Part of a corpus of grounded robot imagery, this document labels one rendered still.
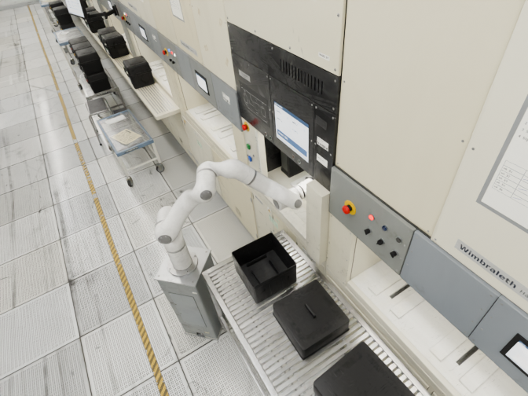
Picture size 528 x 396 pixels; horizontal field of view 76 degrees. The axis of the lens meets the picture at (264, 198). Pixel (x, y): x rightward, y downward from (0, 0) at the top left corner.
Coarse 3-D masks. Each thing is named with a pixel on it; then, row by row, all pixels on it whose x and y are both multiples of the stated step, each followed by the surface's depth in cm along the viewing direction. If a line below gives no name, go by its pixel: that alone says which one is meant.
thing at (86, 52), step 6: (90, 48) 459; (78, 54) 445; (84, 54) 443; (90, 54) 445; (96, 54) 448; (78, 60) 443; (84, 60) 445; (90, 60) 448; (96, 60) 451; (84, 66) 449; (90, 66) 453; (96, 66) 456; (102, 66) 461; (90, 72) 457; (96, 72) 461
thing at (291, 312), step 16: (304, 288) 182; (320, 288) 182; (288, 304) 176; (304, 304) 176; (320, 304) 175; (336, 304) 174; (288, 320) 170; (304, 320) 170; (320, 320) 169; (336, 320) 168; (288, 336) 173; (304, 336) 164; (320, 336) 163; (336, 336) 171; (304, 352) 161
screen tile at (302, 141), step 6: (294, 120) 157; (294, 126) 160; (300, 126) 155; (294, 132) 162; (300, 132) 157; (306, 132) 152; (294, 138) 164; (300, 138) 159; (306, 138) 154; (300, 144) 161; (306, 144) 156
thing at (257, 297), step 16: (256, 240) 201; (272, 240) 208; (240, 256) 202; (256, 256) 210; (272, 256) 211; (288, 256) 192; (240, 272) 193; (256, 272) 203; (272, 272) 202; (288, 272) 186; (256, 288) 179; (272, 288) 188
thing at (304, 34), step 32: (224, 0) 168; (256, 0) 142; (288, 0) 124; (320, 0) 110; (256, 32) 154; (288, 32) 132; (320, 32) 117; (320, 64) 124; (256, 96) 181; (320, 160) 152
